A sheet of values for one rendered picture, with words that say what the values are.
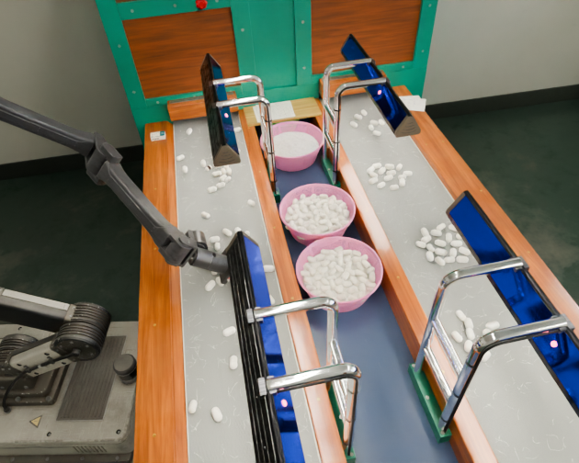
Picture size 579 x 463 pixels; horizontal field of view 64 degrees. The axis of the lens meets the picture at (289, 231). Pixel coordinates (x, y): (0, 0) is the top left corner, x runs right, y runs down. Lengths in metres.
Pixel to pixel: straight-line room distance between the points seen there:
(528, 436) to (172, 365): 0.89
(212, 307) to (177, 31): 1.14
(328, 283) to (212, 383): 0.45
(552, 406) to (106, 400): 1.27
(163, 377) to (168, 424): 0.13
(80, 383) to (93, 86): 1.92
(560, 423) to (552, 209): 1.86
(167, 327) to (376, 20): 1.52
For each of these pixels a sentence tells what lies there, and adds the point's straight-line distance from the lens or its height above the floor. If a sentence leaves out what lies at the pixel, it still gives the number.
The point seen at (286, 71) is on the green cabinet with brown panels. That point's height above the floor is 0.91.
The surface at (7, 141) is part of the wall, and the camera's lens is 3.46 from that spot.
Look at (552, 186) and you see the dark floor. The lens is 3.21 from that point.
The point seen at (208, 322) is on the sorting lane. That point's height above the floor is 0.74.
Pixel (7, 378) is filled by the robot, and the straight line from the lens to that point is 1.71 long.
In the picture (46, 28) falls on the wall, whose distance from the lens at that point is 3.03.
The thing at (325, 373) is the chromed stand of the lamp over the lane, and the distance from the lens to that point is 0.84.
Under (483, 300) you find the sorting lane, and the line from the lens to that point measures 1.47.
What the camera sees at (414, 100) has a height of 0.77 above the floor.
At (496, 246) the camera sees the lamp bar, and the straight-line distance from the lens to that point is 1.11.
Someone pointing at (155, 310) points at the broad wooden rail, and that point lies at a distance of 1.42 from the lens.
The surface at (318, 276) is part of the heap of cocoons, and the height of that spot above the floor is 0.74.
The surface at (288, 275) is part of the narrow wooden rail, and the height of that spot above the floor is 0.76.
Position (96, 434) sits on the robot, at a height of 0.47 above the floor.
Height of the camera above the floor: 1.87
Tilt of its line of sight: 45 degrees down
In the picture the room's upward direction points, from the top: 4 degrees counter-clockwise
